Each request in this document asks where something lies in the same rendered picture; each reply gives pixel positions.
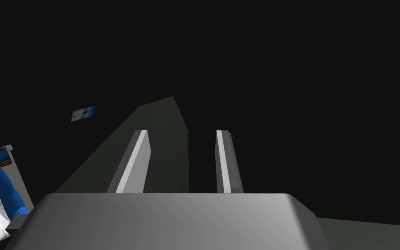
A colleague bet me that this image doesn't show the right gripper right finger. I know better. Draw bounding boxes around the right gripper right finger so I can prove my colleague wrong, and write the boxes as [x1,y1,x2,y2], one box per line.
[215,130,244,194]

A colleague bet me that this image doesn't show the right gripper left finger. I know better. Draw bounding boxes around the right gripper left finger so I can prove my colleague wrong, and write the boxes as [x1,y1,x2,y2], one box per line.
[106,129,151,194]

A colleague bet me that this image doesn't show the blue and white wall picture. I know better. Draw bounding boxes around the blue and white wall picture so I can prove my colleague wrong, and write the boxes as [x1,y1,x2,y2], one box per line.
[71,105,98,122]

